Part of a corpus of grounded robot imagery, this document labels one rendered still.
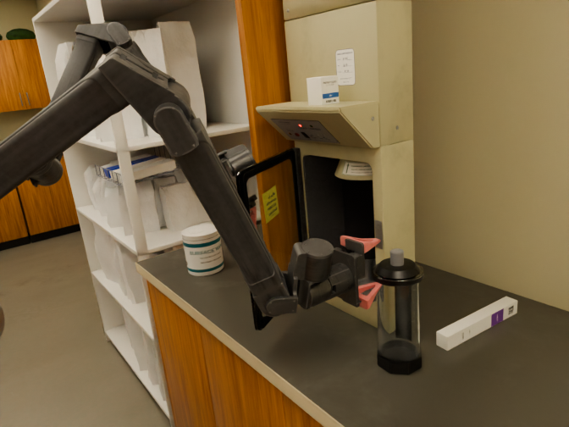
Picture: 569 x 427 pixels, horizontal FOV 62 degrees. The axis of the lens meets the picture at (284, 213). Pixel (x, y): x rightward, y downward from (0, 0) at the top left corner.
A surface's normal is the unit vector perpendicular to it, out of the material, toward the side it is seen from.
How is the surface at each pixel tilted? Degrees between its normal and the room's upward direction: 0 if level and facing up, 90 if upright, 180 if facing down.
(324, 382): 0
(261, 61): 90
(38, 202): 90
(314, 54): 90
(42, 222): 90
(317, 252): 16
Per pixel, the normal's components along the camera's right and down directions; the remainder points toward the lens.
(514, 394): -0.09, -0.95
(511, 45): -0.80, 0.25
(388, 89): 0.59, 0.18
